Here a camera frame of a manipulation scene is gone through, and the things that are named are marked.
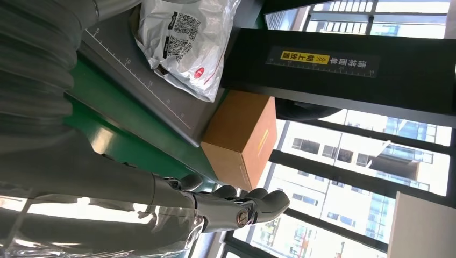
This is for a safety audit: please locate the brown cardboard box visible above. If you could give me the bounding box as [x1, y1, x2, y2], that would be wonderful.
[200, 89, 278, 192]

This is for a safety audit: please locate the green desk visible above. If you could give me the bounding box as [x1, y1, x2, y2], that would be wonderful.
[63, 52, 219, 187]

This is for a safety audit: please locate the black inbound scanner machine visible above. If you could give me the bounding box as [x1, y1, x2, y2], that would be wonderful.
[75, 0, 456, 148]

